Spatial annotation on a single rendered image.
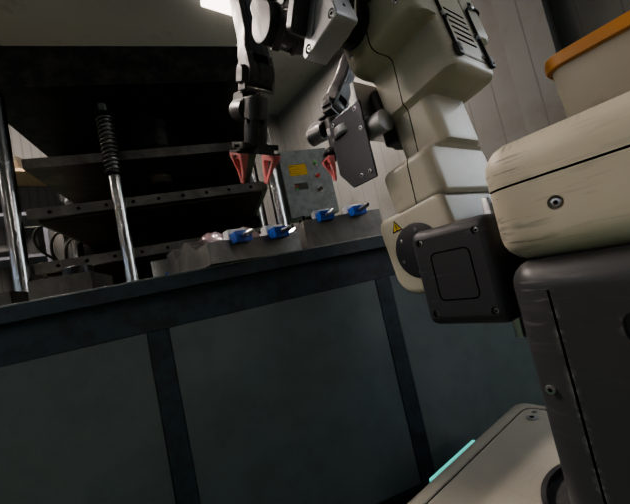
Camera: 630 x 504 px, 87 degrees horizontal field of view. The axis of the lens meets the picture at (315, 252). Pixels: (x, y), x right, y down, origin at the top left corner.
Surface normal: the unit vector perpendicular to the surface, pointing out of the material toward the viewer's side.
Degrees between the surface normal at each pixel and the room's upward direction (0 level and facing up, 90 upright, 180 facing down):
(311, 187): 90
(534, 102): 90
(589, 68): 92
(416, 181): 90
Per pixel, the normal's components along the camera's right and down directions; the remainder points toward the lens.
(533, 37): -0.80, 0.13
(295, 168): 0.28, -0.14
